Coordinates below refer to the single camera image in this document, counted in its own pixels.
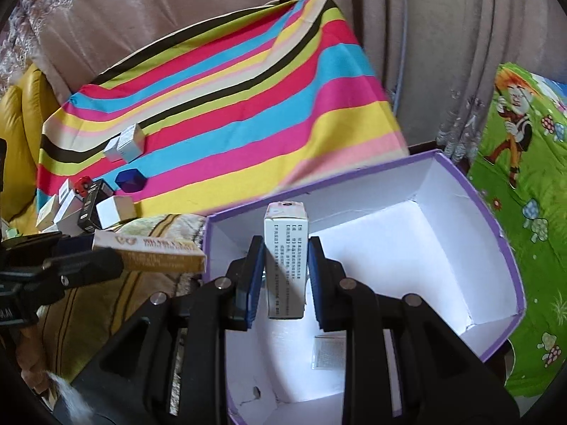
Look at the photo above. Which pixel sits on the green cartoon printed blanket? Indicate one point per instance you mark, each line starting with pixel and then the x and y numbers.
pixel 522 195

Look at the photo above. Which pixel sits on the red small toy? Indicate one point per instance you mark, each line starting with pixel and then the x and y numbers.
pixel 82 185

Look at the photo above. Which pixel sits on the silver white small box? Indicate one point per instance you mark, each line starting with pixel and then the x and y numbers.
pixel 125 144

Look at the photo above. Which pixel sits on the black tall box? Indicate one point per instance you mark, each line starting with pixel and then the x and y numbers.
pixel 91 208

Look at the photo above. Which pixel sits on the beige patterned cushion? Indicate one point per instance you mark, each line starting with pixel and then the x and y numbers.
pixel 110 310

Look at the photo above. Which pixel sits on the white box yellow logo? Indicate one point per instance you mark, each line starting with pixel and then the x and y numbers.
pixel 150 252

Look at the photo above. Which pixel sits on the yellow sofa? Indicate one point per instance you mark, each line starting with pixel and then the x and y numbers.
pixel 22 141

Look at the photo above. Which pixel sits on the white medicine box black print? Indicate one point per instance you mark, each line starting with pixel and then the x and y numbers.
pixel 285 265

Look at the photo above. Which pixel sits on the white slim box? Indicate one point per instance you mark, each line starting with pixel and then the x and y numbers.
pixel 67 197

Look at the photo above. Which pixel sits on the purple cardboard box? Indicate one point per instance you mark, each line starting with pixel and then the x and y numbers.
pixel 398 252

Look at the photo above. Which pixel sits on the white box tan side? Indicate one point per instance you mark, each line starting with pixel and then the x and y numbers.
pixel 113 213

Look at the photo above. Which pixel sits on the white beige box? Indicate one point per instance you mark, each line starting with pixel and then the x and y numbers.
pixel 46 212

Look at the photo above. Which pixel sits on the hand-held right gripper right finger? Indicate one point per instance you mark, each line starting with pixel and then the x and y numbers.
pixel 315 283

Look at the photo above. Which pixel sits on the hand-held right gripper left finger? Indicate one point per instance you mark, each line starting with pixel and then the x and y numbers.
pixel 254 276

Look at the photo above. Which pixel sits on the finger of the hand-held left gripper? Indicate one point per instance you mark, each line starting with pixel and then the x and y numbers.
pixel 88 265
pixel 75 242

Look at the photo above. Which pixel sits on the rainbow striped cloth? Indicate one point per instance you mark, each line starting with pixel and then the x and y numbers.
pixel 221 119

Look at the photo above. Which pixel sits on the dark blue small box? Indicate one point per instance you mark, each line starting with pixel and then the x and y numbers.
pixel 130 180

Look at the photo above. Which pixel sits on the beige curtain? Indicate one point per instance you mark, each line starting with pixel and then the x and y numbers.
pixel 177 4

